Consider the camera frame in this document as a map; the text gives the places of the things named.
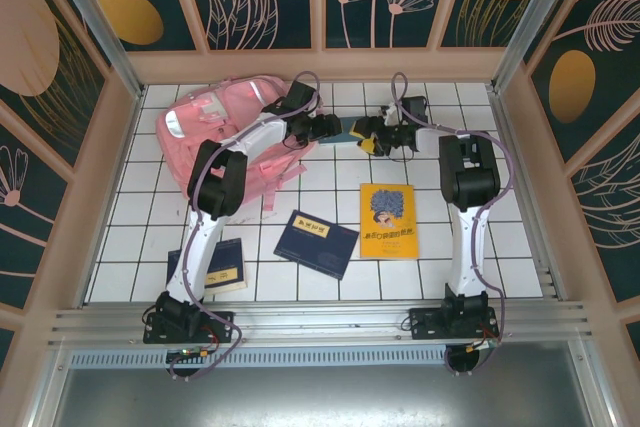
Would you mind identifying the pink backpack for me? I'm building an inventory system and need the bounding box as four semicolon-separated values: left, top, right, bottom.
155;74;327;213

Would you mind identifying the navy book with gold title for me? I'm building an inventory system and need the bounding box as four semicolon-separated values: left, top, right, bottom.
273;209;360;280

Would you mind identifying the aluminium frame post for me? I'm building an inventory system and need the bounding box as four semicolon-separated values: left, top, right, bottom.
39;0;146;101
488;0;587;94

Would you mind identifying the panel single flower outline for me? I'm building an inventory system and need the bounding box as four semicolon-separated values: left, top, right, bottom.
0;121;71;311

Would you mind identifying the navy book with bird print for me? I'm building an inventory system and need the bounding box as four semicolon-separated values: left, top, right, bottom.
166;237;248;297

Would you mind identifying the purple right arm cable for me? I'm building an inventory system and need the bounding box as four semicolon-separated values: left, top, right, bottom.
390;70;517;378

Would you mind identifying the large panel pale circle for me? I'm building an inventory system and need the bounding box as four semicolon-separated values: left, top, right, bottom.
0;0;112;168

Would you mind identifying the small adapter board with wires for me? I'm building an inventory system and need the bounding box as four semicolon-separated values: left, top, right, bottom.
464;336;502;354
166;345;214;364

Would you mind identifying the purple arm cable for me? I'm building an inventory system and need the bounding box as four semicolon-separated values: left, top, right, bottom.
390;70;517;378
169;70;322;383

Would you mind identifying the slotted grey cable duct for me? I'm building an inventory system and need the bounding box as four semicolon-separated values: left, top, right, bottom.
67;349;451;369

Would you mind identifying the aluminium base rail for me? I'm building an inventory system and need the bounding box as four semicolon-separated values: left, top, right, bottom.
47;299;596;348

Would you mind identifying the panel yellow oval pink fern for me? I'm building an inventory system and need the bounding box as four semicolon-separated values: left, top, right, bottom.
527;0;640;164

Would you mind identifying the aluminium side rail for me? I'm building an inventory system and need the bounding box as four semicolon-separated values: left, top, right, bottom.
487;84;571;303

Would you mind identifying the grey metal sheet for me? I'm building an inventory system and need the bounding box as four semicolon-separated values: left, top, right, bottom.
29;340;617;427

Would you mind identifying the yellow book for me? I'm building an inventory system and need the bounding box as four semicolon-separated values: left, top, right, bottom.
358;182;420;260

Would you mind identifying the panel with large leaf outline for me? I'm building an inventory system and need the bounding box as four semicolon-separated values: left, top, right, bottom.
569;124;640;304

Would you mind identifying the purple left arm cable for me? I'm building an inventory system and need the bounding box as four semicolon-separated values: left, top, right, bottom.
169;70;322;383

